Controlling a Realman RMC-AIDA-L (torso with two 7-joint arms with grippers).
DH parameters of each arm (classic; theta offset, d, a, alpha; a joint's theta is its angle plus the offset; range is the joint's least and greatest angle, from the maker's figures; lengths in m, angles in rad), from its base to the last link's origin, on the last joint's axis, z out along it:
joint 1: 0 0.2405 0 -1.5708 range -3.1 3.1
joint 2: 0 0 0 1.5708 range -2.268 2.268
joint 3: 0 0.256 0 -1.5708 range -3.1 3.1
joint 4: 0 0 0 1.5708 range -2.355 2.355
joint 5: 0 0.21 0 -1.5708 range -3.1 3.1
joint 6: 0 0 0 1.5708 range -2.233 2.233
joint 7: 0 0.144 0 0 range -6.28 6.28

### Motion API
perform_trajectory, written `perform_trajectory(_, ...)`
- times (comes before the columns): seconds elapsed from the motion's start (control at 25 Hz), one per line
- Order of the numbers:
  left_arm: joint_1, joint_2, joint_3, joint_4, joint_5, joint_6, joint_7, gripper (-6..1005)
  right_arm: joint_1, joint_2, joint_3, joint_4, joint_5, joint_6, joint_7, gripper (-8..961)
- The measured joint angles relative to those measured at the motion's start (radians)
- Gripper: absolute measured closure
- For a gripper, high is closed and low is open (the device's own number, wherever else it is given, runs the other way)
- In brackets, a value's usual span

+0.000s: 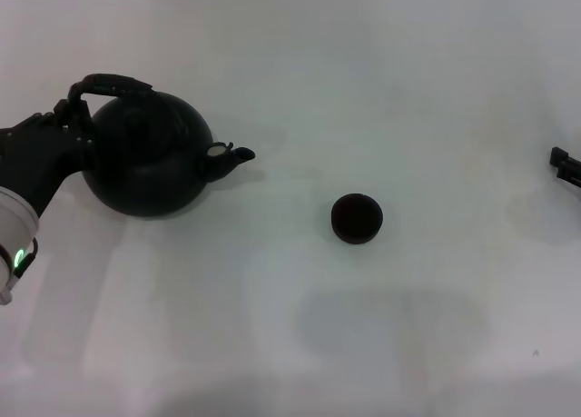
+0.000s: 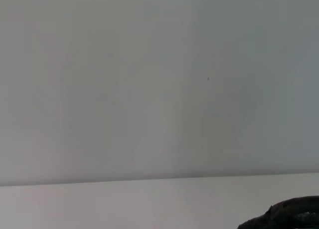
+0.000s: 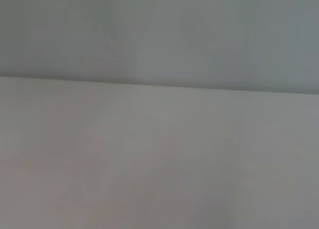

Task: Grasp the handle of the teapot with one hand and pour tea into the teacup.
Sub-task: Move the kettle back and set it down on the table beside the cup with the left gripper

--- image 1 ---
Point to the small dark round teacup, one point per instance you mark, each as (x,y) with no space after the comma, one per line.
(357,218)

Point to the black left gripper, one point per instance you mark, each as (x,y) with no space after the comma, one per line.
(36,162)

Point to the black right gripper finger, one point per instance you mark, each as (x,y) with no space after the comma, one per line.
(567,167)

